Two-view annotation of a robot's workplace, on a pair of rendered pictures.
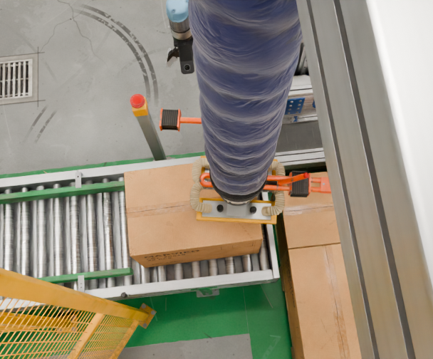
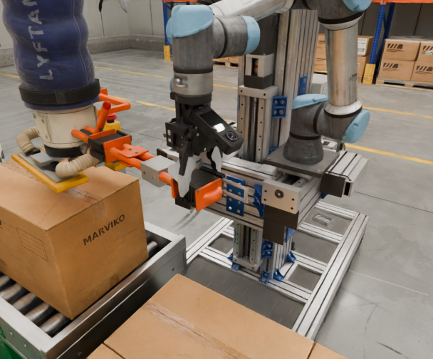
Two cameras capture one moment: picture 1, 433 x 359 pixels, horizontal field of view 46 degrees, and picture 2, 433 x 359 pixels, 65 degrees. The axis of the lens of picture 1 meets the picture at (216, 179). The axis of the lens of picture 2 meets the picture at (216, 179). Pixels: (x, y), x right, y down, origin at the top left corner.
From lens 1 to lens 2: 1.95 m
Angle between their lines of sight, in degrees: 48
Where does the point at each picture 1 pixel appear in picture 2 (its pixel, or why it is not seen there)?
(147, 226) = not seen: outside the picture
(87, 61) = (164, 191)
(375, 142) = not seen: outside the picture
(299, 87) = (243, 166)
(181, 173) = not seen: hidden behind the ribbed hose
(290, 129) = (254, 288)
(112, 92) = (158, 211)
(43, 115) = not seen: hidden behind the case
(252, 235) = (43, 221)
